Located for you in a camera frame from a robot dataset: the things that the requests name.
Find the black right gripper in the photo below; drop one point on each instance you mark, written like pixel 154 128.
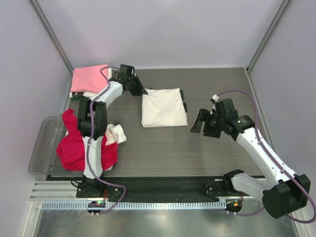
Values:
pixel 202 116

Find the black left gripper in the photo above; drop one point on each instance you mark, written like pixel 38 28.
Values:
pixel 139 90

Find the white and green raglan shirt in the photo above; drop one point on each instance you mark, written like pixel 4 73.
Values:
pixel 163 108

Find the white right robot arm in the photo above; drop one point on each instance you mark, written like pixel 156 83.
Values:
pixel 283 191

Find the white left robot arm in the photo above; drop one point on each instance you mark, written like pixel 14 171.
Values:
pixel 92 124

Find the folded pink t shirt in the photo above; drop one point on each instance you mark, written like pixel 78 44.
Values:
pixel 86 79

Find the red t shirt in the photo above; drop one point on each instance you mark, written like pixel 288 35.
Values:
pixel 71 148

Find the clear plastic bin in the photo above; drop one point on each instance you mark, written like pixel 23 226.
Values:
pixel 44 159

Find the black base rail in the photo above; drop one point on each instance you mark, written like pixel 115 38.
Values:
pixel 156 189

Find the perforated metal cable tray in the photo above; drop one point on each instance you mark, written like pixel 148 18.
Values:
pixel 98 205

